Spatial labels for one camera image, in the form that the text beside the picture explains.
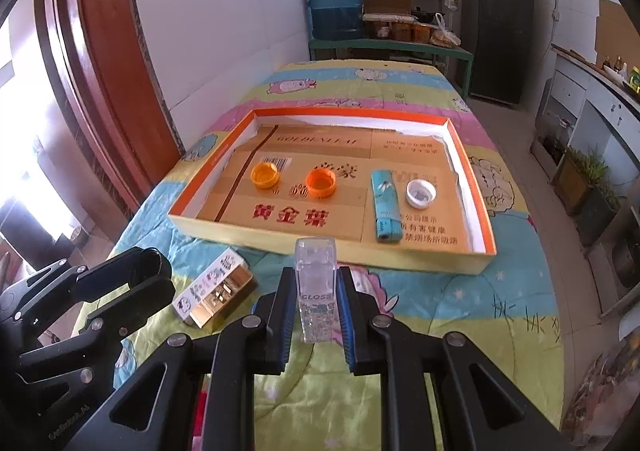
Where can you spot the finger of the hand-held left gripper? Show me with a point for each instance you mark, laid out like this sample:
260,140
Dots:
145,263
115,316

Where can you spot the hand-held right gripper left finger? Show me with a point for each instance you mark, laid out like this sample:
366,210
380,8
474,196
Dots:
286,316

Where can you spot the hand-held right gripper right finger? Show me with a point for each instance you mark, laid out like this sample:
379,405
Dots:
346,321

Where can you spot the clear lip gloss tube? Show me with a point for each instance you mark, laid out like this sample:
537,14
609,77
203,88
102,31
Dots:
315,281

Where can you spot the white cartoon-print small case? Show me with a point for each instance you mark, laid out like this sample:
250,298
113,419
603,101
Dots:
200,293

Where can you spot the shallow orange-rimmed cardboard box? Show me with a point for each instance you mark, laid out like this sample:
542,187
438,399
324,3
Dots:
200,191

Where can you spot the teal patterned small pack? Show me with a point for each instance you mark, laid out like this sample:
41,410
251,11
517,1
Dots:
385,203

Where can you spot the deep orange bottle cap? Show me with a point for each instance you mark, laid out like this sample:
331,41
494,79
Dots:
320,182

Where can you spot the yellow-orange bottle cap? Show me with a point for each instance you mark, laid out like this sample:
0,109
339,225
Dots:
265,176

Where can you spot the white bottle cap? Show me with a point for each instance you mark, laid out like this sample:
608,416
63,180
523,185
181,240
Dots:
421,194

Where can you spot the printed cardboard liner sheet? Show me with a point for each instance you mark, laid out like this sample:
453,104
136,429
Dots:
345,151

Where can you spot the red-brown wooden door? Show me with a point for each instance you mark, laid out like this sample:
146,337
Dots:
110,56

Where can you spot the potted plant in brown box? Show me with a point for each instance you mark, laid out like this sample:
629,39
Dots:
580,181

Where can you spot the green table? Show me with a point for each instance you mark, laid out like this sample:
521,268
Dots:
390,51

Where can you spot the colourful patterned cloth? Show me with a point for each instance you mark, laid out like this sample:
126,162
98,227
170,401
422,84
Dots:
610,401

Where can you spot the potted plant in dark box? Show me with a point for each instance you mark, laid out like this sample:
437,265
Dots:
602,216

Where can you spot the dark cooking pot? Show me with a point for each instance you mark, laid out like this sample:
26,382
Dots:
627,256

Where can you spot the amber food jar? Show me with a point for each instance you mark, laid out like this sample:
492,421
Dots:
376,29
400,31
422,32

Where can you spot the plastic bag of food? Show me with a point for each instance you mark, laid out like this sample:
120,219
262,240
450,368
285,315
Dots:
445,36

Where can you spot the grey kitchen counter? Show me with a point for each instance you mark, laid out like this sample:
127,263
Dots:
595,131

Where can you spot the blue water jug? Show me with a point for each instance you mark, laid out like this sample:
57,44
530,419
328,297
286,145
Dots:
334,6

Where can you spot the dark refrigerator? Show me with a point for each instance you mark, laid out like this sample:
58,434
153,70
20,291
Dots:
497,26

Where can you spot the dark bottle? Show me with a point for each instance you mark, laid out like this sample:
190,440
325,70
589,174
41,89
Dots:
619,66

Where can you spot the green bottle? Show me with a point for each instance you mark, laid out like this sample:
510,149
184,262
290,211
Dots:
635,80

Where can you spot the cardboard sheet on wall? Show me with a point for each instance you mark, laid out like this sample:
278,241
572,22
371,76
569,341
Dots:
620,31

